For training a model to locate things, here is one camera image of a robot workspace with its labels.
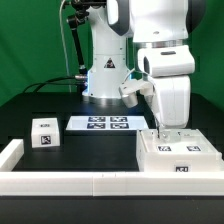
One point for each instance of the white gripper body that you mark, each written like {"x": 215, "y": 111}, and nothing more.
{"x": 168, "y": 69}

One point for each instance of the white door panel with tags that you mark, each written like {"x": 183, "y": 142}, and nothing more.
{"x": 153, "y": 144}

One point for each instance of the white cabinet body box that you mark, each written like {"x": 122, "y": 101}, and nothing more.
{"x": 176, "y": 162}

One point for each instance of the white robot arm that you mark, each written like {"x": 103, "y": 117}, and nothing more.
{"x": 139, "y": 46}

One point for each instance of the white cabinet top block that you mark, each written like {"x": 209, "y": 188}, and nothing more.
{"x": 45, "y": 132}

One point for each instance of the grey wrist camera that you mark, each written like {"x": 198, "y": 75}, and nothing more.
{"x": 128, "y": 91}

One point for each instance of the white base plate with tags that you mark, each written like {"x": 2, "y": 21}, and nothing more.
{"x": 108, "y": 123}

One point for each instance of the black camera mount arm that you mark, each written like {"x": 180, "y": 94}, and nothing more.
{"x": 74, "y": 21}

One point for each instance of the white U-shaped fence wall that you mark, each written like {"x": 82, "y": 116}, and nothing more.
{"x": 101, "y": 183}

